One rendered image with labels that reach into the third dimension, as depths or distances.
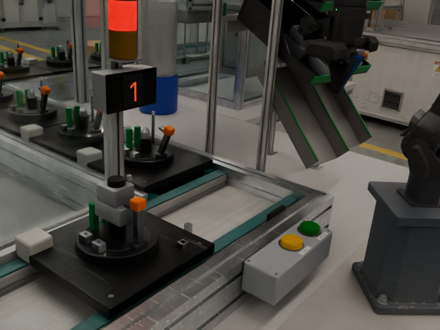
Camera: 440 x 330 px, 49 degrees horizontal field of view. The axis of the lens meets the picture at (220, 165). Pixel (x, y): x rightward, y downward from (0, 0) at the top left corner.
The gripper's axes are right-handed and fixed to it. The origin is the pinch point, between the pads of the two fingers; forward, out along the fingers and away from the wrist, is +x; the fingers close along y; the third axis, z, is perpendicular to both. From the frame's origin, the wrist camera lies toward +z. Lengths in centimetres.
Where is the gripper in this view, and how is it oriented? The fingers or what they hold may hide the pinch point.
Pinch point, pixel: (339, 74)
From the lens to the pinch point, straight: 92.9
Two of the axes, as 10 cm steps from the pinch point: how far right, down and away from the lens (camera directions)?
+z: -7.9, -2.8, 5.5
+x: -0.7, 9.2, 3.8
